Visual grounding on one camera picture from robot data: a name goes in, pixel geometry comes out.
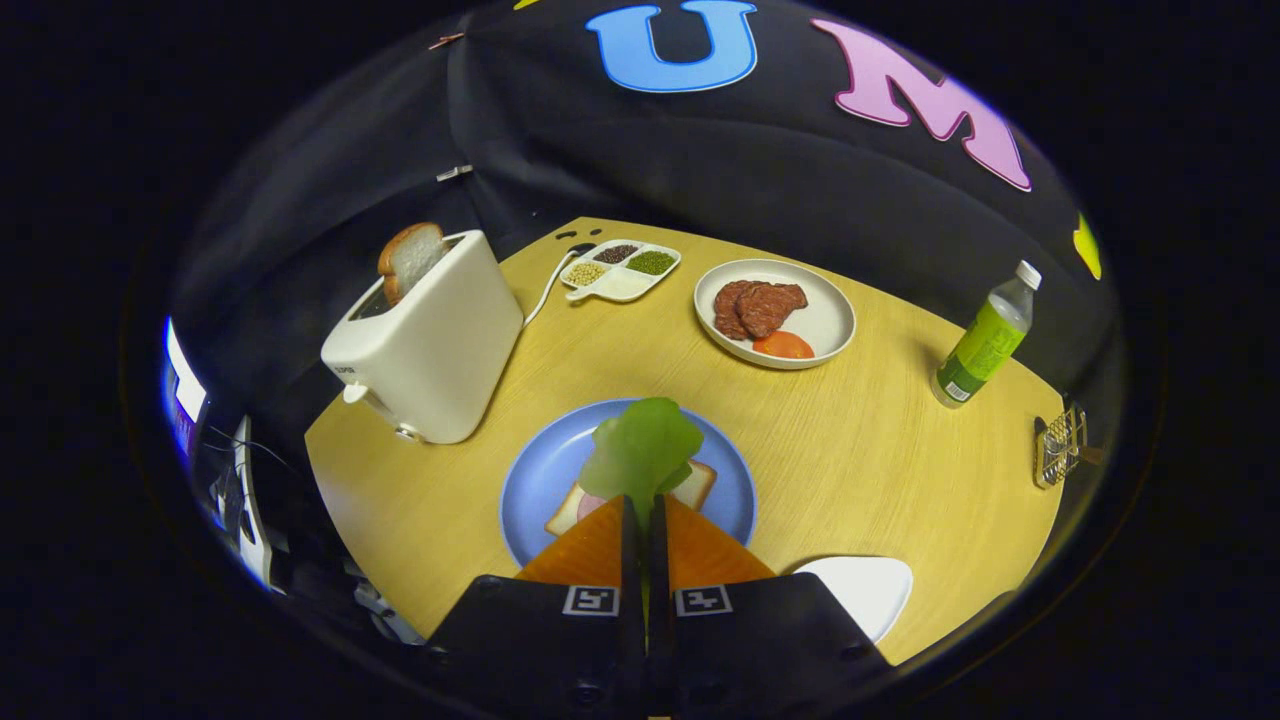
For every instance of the white irregular plate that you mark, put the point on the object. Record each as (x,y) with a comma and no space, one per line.
(865,590)

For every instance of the white bread slice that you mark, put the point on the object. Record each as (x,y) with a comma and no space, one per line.
(697,485)

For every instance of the pink ham slice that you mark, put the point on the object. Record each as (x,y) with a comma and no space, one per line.
(590,505)

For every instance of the wooden utensil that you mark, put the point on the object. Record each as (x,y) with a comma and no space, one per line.
(1092,455)

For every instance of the blue round plate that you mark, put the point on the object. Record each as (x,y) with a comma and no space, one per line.
(540,470)

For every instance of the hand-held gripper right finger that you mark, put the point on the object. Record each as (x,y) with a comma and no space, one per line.
(657,560)

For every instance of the brown meat slice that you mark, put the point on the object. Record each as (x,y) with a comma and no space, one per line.
(728,312)
(775,305)

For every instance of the white round plate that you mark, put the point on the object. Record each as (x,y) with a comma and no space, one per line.
(825,310)

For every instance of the black backdrop cloth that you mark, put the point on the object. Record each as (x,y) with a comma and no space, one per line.
(750,160)

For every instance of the green lettuce leaf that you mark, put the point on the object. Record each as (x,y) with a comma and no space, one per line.
(640,445)

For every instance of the brown toast slice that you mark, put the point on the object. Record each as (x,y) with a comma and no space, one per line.
(410,255)

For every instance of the green label plastic bottle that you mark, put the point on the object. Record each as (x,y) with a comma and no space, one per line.
(985,345)

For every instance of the pink clip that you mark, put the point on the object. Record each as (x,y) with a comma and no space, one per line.
(446,41)

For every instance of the white toaster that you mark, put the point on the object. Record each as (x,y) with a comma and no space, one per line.
(440,340)

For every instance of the white angular stand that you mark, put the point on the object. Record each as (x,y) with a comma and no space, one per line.
(252,510)

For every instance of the white clip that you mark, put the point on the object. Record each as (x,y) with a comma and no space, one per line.
(454,172)

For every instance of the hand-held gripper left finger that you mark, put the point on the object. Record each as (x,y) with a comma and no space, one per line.
(630,560)

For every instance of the red tomato slice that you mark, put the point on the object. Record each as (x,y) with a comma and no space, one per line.
(785,346)

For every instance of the computer monitor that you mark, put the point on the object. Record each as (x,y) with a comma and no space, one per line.
(185,385)

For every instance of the white divided seed dish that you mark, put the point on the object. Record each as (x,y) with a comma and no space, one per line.
(625,287)

